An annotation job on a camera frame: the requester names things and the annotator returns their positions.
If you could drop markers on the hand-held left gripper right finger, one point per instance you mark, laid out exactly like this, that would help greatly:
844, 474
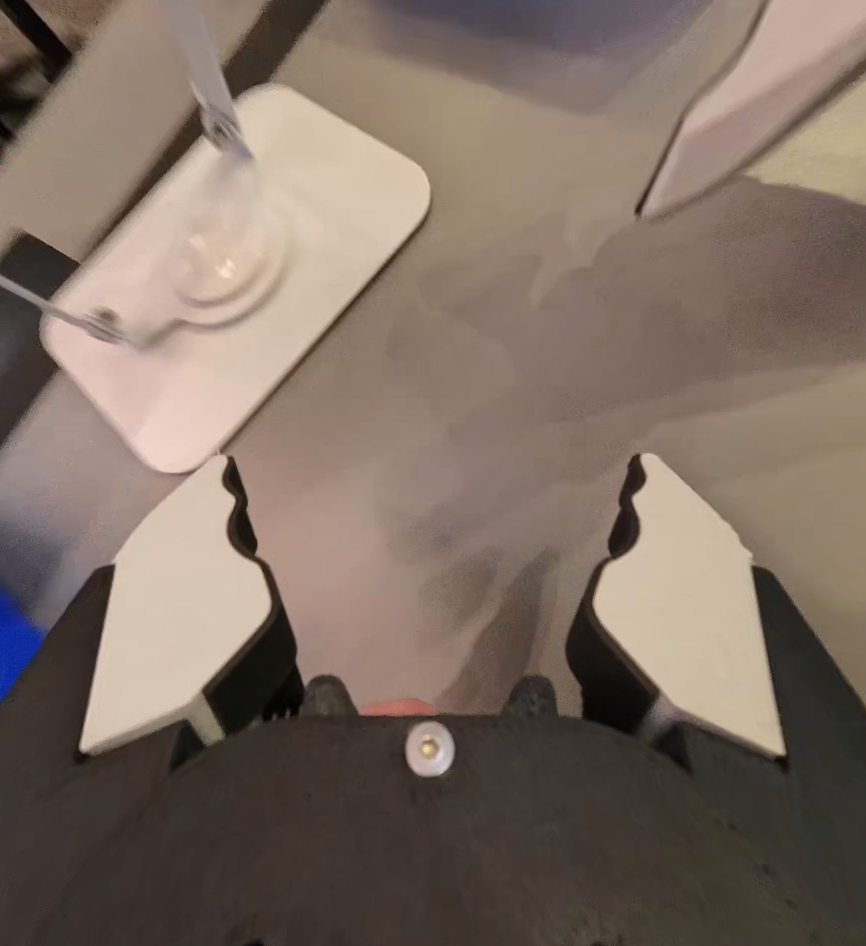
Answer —
692, 621

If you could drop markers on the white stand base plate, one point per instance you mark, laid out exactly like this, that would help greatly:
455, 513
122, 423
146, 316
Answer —
300, 281

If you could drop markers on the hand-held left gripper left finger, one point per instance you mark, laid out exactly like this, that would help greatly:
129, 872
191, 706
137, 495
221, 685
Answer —
175, 628

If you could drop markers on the clear round stand foot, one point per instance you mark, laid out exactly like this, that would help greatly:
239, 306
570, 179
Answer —
226, 259

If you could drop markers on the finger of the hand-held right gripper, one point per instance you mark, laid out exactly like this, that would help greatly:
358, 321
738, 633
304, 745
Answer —
766, 89

